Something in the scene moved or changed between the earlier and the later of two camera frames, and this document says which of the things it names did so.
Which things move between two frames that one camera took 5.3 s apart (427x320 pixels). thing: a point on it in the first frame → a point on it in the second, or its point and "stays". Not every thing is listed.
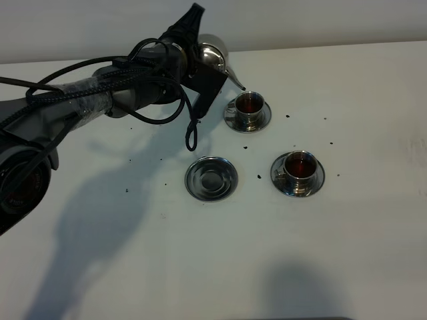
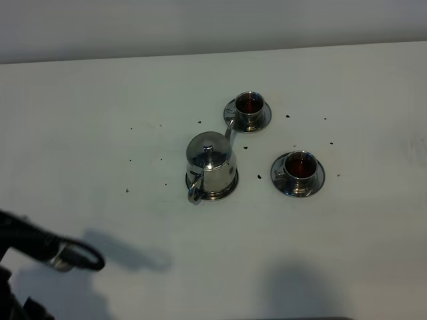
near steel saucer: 277,175 stays
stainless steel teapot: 211,55 → 211,165
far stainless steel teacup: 249,107 stays
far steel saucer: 231,119 stays
